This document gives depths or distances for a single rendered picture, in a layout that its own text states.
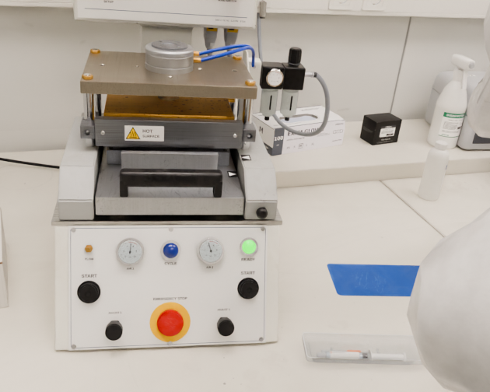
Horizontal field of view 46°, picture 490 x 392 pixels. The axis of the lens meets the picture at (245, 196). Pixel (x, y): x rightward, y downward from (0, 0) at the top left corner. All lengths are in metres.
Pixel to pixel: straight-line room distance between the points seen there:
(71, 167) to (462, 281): 0.66
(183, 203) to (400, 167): 0.81
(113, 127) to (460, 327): 0.68
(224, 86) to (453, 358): 0.65
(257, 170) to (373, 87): 0.95
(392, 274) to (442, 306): 0.82
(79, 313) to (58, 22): 0.80
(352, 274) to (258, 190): 0.33
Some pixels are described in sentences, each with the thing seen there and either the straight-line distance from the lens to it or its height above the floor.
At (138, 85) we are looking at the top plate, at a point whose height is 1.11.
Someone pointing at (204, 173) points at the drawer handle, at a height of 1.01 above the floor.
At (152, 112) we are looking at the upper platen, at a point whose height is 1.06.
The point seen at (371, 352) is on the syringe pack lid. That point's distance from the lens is 0.93.
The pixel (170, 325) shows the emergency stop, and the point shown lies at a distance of 0.90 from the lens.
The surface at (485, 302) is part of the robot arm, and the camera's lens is 0.33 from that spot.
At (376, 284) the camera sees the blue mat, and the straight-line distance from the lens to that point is 1.12.
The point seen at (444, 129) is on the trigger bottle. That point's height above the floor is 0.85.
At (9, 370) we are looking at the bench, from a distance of 0.92.
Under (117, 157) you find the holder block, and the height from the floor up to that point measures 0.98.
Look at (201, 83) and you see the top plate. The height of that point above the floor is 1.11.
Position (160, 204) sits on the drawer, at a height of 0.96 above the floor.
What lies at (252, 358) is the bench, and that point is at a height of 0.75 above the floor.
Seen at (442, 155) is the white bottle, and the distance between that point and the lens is 1.43.
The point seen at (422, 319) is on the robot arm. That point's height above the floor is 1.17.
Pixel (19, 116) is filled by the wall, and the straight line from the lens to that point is 1.56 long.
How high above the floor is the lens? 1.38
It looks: 28 degrees down
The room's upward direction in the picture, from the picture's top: 5 degrees clockwise
